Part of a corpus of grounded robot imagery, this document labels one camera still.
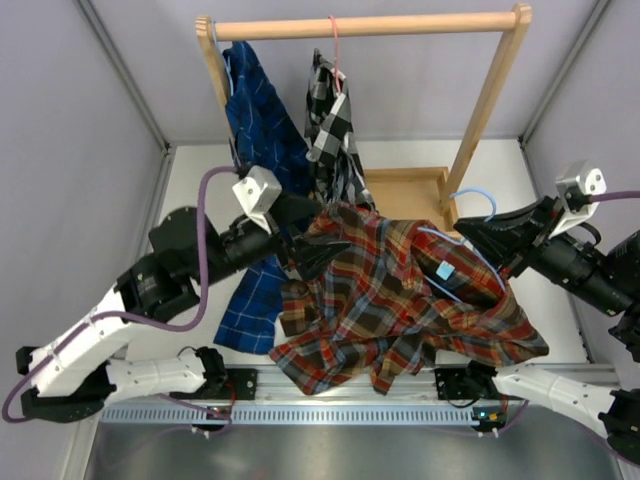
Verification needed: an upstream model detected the pink wire hanger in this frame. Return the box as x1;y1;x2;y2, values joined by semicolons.
328;15;343;94

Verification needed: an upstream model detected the purple cable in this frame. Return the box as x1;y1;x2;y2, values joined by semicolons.
589;190;640;203
2;166;251;436

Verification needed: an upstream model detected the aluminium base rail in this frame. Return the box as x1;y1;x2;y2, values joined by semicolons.
107;364;619;403

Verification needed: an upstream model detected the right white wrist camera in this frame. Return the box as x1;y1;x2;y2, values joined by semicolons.
549;160;607;238

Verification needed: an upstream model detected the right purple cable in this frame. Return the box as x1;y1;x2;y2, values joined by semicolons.
589;190;640;203

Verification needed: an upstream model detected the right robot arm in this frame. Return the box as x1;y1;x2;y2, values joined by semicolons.
454;197;639;464

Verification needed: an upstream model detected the black white checked shirt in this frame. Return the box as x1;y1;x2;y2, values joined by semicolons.
304;49;377;212

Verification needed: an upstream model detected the light blue hanger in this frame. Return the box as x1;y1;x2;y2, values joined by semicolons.
211;20;235;100
418;187;506;303

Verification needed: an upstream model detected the red brown plaid shirt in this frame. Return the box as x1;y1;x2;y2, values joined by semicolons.
269;204;549;395

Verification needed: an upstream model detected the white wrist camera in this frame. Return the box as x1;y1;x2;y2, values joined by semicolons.
232;166;282;234
549;160;607;238

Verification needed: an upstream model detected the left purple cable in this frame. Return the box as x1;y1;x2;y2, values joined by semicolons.
2;166;251;436

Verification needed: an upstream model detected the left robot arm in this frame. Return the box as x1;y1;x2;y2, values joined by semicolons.
10;194;350;424

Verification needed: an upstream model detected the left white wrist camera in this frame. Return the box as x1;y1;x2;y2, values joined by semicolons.
232;166;282;234

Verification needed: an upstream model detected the blue plaid shirt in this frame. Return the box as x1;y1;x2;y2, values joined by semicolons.
214;41;313;355

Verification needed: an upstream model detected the wooden clothes rack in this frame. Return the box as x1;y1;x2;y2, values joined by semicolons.
195;3;532;230

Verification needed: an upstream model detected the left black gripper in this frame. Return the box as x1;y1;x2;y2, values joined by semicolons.
196;190;353;287

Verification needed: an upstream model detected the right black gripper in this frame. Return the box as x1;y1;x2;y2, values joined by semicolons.
453;197;634;318

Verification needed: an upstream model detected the white slotted cable duct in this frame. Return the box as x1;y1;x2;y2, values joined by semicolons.
101;403;479;427

